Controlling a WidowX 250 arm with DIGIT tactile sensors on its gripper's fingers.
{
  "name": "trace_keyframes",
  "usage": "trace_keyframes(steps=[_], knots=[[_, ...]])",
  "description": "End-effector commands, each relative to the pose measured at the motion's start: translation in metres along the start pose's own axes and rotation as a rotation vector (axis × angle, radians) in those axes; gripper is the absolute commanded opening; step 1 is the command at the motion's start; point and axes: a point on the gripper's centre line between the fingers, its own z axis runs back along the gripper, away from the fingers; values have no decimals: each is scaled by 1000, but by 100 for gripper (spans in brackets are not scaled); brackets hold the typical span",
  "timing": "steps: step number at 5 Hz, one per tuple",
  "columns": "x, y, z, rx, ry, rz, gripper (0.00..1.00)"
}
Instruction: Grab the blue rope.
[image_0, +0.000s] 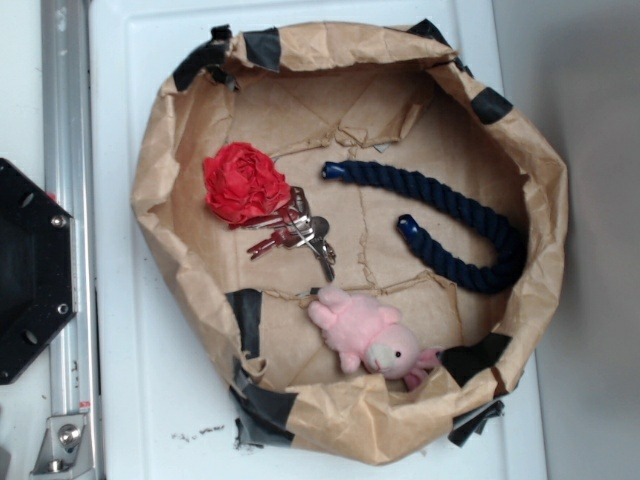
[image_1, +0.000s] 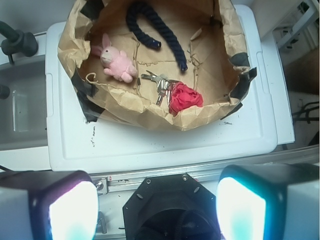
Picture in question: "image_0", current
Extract bunch of metal keys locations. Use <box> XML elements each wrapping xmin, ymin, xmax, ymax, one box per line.
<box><xmin>231</xmin><ymin>186</ymin><xmax>336</xmax><ymax>282</ymax></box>

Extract brown paper bin liner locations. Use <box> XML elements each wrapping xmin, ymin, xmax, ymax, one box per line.
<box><xmin>131</xmin><ymin>21</ymin><xmax>568</xmax><ymax>465</ymax></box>

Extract red fabric rose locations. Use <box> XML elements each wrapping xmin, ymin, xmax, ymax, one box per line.
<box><xmin>203</xmin><ymin>142</ymin><xmax>291</xmax><ymax>225</ymax></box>

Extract pink plush toy animal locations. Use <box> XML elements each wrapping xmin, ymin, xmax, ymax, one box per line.
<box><xmin>307</xmin><ymin>286</ymin><xmax>442</xmax><ymax>390</ymax></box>

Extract white plastic tray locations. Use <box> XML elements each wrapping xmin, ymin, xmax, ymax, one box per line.
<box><xmin>89</xmin><ymin>1</ymin><xmax>547</xmax><ymax>479</ymax></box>

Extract dark blue twisted rope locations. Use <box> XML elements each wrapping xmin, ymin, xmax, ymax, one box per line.
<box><xmin>319</xmin><ymin>160</ymin><xmax>529</xmax><ymax>295</ymax></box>

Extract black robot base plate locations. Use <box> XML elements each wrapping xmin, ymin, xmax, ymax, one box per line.
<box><xmin>1</xmin><ymin>158</ymin><xmax>75</xmax><ymax>385</ymax></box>

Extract aluminium frame rail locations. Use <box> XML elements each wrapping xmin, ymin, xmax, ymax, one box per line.
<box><xmin>41</xmin><ymin>1</ymin><xmax>105</xmax><ymax>479</ymax></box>

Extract metal corner bracket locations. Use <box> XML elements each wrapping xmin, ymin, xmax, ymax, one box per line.
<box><xmin>29</xmin><ymin>413</ymin><xmax>93</xmax><ymax>479</ymax></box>

